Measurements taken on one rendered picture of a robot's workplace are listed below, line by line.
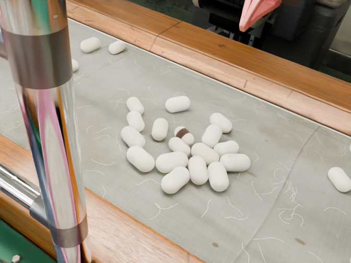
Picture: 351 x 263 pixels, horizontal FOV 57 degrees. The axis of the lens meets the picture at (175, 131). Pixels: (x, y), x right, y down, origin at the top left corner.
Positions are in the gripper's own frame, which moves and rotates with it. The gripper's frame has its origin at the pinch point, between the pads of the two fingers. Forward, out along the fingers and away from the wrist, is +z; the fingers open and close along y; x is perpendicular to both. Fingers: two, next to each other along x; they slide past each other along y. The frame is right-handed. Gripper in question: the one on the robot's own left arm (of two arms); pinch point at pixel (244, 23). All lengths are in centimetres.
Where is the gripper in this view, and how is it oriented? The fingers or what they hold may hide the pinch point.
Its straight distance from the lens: 46.0
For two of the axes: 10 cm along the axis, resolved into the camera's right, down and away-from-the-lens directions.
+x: 2.4, 2.4, 9.4
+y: 8.5, 4.2, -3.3
